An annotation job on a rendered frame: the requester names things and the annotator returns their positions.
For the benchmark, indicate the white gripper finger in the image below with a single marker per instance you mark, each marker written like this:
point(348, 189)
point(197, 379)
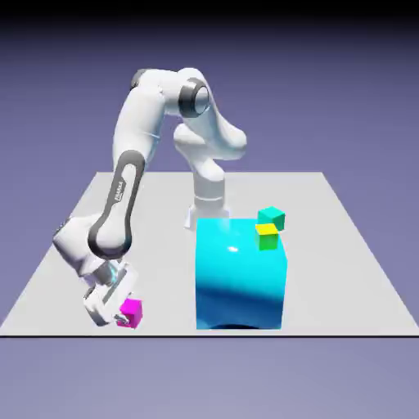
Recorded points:
point(121, 318)

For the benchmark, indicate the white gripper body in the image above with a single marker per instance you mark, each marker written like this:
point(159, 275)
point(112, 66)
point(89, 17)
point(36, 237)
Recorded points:
point(109, 299)

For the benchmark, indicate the small magenta cube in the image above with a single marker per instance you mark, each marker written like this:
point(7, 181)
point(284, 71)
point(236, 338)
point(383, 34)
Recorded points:
point(132, 312)

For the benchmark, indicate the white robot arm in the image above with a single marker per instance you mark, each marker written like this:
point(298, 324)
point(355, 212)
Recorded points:
point(131, 131)

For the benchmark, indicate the small yellow-green cube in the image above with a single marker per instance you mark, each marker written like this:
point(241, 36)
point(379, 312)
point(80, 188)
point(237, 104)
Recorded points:
point(267, 238)

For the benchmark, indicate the small teal cube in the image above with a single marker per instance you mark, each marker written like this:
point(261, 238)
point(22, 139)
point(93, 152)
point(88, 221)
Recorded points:
point(273, 215)

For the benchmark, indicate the large cyan box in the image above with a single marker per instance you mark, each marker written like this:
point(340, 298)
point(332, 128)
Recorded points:
point(239, 278)

